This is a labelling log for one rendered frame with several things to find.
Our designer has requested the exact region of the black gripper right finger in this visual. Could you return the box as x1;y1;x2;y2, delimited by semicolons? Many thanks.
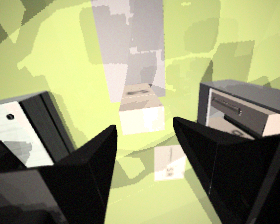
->
173;117;280;224

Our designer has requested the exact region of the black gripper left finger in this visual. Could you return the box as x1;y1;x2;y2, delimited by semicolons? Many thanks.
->
0;124;118;224

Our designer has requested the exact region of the grey open-top bin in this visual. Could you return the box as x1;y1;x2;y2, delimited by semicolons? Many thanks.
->
197;79;280;139

